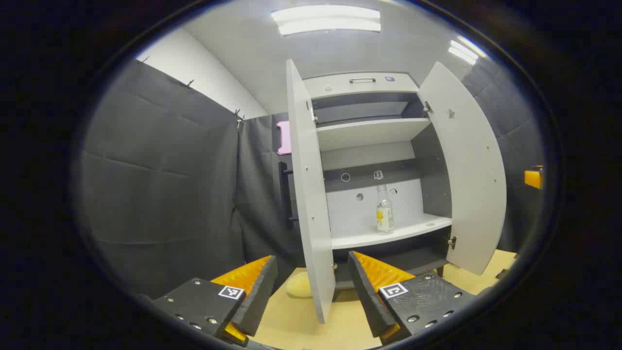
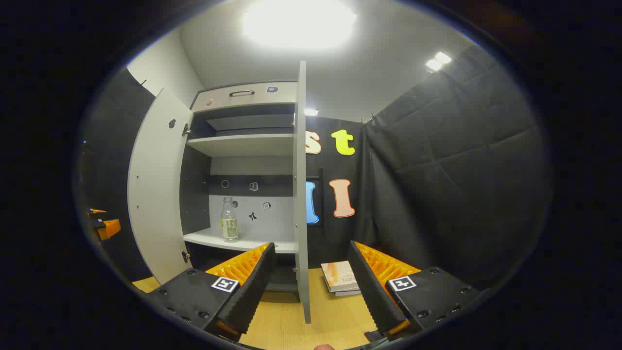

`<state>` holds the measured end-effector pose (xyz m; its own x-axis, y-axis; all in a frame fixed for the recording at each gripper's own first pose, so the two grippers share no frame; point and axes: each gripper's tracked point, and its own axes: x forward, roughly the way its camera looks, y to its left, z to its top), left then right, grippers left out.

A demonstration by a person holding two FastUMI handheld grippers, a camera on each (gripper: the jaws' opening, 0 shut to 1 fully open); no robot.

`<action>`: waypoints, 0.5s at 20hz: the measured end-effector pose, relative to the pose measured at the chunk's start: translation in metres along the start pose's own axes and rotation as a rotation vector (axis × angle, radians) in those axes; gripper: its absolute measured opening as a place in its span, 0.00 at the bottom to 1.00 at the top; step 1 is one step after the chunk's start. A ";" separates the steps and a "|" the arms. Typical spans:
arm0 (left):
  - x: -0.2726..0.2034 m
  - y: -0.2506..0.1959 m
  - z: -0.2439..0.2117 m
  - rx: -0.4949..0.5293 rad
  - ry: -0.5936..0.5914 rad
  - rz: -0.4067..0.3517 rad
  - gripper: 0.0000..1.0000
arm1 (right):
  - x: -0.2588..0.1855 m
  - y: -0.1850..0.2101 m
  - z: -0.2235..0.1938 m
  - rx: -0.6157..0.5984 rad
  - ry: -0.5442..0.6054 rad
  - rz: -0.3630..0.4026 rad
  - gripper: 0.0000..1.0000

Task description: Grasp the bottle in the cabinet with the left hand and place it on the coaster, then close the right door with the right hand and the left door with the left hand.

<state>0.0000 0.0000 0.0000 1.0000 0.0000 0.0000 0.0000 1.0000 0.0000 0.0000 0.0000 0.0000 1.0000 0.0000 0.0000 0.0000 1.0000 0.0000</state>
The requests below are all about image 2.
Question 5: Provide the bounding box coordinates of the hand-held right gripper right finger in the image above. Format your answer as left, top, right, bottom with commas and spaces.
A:
347, 241, 482, 338

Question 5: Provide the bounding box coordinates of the black backdrop cloth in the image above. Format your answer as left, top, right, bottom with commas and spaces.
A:
78, 44, 554, 292

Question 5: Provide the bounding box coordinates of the clear plastic bottle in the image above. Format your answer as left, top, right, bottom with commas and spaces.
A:
221, 196, 239, 243

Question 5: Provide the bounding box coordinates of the white and orange book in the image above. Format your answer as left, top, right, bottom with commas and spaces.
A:
321, 261, 362, 294

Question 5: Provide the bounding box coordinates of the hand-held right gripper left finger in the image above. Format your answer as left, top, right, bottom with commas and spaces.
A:
146, 242, 276, 342

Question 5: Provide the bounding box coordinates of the grey cabinet door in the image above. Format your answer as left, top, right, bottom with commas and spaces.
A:
293, 61, 312, 324
127, 87, 195, 285

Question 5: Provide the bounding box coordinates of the large ceiling light panel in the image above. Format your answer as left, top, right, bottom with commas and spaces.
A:
242, 0, 358, 50

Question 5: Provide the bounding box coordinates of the grey cabinet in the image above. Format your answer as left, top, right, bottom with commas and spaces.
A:
180, 81, 298, 292

